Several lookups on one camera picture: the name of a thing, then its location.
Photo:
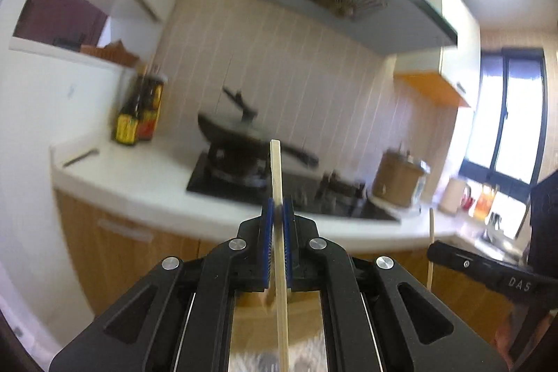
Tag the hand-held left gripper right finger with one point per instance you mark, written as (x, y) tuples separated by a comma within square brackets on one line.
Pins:
[(287, 241)]

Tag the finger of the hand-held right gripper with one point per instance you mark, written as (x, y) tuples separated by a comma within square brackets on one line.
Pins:
[(479, 267)]

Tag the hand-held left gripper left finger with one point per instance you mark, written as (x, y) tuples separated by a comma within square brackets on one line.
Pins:
[(267, 241)]

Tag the wooden chopstick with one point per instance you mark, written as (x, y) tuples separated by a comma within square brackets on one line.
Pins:
[(277, 180), (431, 228)]

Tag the yellow bottle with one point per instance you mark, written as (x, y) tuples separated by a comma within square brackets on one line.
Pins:
[(484, 204)]

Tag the red cup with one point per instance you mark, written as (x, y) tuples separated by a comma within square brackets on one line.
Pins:
[(468, 203)]

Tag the black gas stove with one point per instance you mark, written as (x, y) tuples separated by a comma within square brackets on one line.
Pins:
[(231, 180)]

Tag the cream electric kettle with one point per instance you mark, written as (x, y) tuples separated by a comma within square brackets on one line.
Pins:
[(452, 195)]

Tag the black wok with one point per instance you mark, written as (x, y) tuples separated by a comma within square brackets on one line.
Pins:
[(231, 134)]

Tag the dark framed window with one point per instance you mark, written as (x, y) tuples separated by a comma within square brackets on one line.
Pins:
[(510, 115)]

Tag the brown rice cooker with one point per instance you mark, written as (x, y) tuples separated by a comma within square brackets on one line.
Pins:
[(399, 180)]

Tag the wooden base cabinets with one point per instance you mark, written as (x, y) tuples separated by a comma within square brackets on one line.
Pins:
[(130, 245)]

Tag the white kitchen countertop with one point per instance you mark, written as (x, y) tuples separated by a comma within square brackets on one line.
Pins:
[(144, 176)]

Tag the red label sauce bottle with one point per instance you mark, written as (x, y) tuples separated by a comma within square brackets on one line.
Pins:
[(151, 110)]

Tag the tall dark soy sauce bottle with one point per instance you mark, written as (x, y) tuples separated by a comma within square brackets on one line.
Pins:
[(127, 119)]

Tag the small dark spoon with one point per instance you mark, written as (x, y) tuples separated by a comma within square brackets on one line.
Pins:
[(80, 157)]

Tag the brown box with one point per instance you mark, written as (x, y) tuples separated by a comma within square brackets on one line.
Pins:
[(113, 51)]

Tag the white and orange wall cabinet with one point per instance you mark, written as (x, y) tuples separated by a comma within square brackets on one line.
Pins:
[(449, 58)]

